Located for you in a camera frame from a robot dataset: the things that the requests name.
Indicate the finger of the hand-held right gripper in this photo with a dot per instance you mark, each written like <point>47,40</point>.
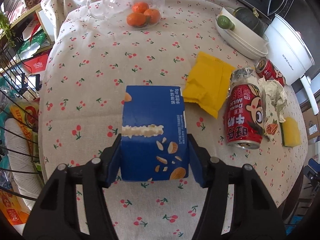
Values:
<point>313,164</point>

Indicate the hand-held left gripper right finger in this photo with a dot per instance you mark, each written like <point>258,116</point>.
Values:
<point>196,165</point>

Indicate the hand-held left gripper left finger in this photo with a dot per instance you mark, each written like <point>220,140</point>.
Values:
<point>113,165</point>

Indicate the blue biscuit box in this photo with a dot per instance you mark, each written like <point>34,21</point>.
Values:
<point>152,110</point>

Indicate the small red drink can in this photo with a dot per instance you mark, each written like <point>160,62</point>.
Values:
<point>272,72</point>

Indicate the yellow green sponge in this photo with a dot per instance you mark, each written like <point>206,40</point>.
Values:
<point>291,132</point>

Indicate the cardboard box with white label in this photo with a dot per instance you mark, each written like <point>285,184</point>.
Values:
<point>312,120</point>

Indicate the tall red milk can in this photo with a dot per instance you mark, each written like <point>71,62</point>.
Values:
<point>243,115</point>

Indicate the crumpled white wrapper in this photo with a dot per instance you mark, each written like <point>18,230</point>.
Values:
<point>273,100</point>

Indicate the yellow snack packet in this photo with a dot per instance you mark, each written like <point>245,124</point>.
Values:
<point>207,85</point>

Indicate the white paper towel roll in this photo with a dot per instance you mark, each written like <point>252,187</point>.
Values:
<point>21,160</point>

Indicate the yellow orange snack bag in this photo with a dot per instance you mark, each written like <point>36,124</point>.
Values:
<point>25,122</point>

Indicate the orange food package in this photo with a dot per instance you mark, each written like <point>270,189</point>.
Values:
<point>12,210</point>

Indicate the small lit light panel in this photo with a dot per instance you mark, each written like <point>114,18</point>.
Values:
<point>33,82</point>

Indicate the white electric pot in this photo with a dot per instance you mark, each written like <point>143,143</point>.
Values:
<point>290,47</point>

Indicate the white plate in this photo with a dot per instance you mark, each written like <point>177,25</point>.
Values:
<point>257,55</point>
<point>250,48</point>

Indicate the red gift box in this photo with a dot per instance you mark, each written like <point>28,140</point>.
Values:
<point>37,63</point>

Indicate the green plastic bag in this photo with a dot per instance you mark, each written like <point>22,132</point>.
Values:
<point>35,42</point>

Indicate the dark green squash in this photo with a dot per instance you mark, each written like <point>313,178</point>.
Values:
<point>250,21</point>

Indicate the wooden shelf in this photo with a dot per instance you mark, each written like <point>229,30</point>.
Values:
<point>47,22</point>

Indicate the green plant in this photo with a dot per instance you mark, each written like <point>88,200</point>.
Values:
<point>5,27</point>

